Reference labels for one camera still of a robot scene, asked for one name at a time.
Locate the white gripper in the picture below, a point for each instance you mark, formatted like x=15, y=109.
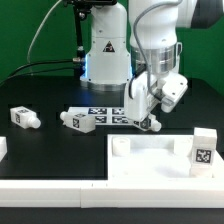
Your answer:
x=167, y=90

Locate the white square table top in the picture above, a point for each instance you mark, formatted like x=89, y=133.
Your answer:
x=148, y=157

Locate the white sheet with tags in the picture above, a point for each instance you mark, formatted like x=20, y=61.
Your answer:
x=104, y=115

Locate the white block left edge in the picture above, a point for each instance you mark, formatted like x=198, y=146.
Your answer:
x=3, y=147

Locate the black camera pole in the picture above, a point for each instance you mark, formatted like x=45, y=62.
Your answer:
x=81, y=9

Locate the white fence wall rail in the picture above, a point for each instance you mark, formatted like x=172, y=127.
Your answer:
x=175, y=193

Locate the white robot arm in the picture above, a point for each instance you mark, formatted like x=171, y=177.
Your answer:
x=136, y=47

